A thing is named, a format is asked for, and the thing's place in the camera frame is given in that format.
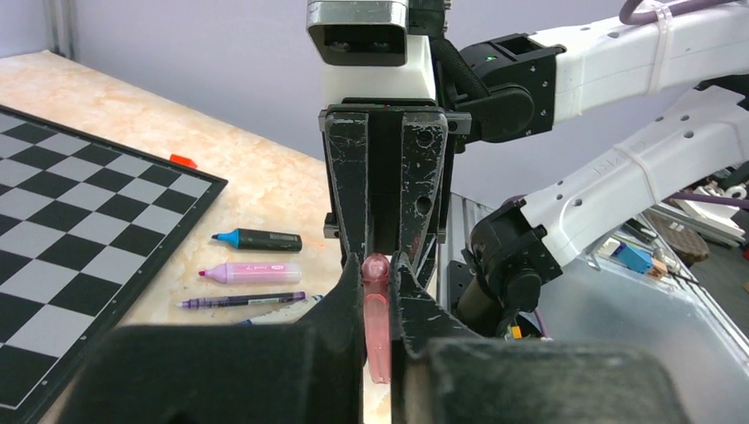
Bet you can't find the clutter beside the table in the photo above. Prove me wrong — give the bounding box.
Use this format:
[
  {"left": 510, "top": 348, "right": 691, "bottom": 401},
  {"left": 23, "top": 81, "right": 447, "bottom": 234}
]
[{"left": 600, "top": 163, "right": 748, "bottom": 290}]

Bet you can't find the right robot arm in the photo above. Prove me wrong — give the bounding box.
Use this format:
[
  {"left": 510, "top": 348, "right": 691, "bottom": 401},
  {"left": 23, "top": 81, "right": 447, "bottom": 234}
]
[{"left": 306, "top": 1, "right": 748, "bottom": 336}]

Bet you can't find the blue black highlighter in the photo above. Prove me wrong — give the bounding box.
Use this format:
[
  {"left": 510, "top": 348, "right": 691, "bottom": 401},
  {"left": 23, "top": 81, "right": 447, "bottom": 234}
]
[{"left": 211, "top": 228, "right": 303, "bottom": 252}]

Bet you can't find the red block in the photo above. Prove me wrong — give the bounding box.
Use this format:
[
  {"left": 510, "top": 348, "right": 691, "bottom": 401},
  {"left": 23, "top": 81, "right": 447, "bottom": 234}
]
[{"left": 169, "top": 155, "right": 198, "bottom": 170}]

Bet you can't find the dark thin pen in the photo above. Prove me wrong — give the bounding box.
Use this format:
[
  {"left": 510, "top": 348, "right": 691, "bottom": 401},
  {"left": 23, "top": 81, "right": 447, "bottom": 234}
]
[{"left": 176, "top": 291, "right": 306, "bottom": 310}]

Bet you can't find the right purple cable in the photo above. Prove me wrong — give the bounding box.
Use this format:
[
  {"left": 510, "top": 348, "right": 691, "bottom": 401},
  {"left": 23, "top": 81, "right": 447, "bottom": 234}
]
[{"left": 618, "top": 0, "right": 749, "bottom": 27}]

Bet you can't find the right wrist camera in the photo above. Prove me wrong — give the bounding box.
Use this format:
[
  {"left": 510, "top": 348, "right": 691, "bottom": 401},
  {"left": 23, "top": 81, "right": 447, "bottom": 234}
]
[{"left": 306, "top": 0, "right": 450, "bottom": 106}]

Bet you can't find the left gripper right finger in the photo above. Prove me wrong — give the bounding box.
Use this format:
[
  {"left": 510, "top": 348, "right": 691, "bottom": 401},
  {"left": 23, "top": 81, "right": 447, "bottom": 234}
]
[{"left": 390, "top": 252, "right": 689, "bottom": 423}]

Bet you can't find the lilac highlighter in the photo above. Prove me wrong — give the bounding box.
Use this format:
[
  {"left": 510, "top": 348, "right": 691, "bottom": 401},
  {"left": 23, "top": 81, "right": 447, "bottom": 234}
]
[{"left": 198, "top": 262, "right": 302, "bottom": 284}]

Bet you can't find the black white chessboard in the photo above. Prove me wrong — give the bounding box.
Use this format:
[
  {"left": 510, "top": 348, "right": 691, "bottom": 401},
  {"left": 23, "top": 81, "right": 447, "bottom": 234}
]
[{"left": 1, "top": 107, "right": 226, "bottom": 423}]

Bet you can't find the blue capped white marker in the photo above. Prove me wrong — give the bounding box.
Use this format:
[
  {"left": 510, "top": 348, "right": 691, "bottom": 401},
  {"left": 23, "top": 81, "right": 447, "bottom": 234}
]
[{"left": 238, "top": 294, "right": 324, "bottom": 325}]

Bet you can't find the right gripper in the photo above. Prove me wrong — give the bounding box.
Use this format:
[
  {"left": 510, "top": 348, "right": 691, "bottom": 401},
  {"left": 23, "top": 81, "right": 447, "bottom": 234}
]
[{"left": 319, "top": 102, "right": 472, "bottom": 286}]

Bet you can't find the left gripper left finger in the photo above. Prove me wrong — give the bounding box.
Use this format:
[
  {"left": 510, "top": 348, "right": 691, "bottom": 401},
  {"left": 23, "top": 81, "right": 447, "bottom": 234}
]
[{"left": 58, "top": 256, "right": 364, "bottom": 423}]

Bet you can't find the pink highlighter cap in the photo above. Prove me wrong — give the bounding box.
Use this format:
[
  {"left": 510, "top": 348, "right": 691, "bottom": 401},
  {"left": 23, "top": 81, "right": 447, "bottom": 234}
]
[{"left": 361, "top": 254, "right": 391, "bottom": 384}]

